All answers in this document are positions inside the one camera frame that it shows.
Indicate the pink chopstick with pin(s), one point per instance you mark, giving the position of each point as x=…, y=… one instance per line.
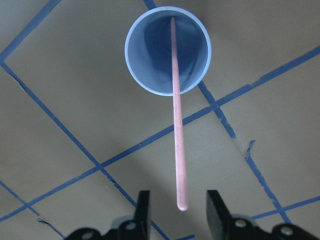
x=179, y=146

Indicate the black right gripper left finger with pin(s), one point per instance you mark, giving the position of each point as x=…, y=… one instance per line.
x=142, y=215

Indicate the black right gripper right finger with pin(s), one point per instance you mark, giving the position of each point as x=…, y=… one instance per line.
x=218, y=215

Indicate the light blue plastic cup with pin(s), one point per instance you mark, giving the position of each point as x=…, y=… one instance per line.
x=148, y=50

